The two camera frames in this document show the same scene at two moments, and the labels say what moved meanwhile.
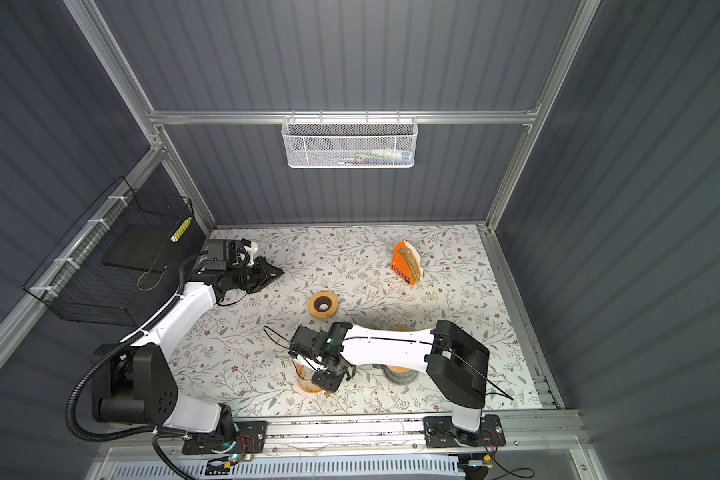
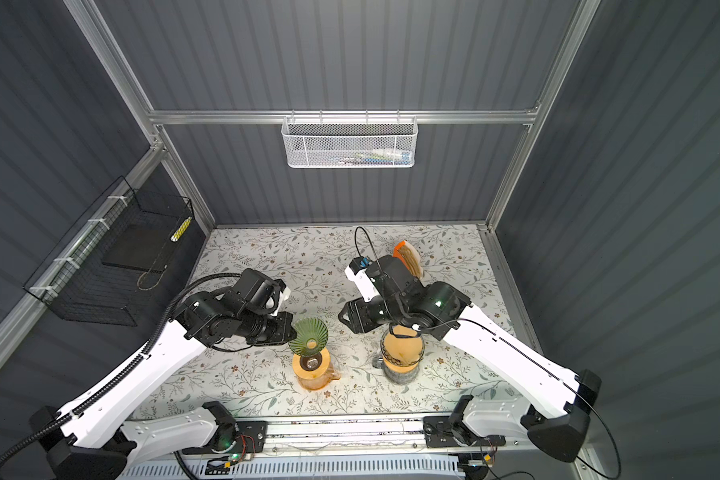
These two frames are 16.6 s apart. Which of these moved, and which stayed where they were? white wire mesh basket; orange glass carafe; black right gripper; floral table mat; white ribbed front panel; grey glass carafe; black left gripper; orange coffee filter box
Moved: black right gripper; black left gripper
Stayed: white wire mesh basket; orange coffee filter box; white ribbed front panel; grey glass carafe; floral table mat; orange glass carafe
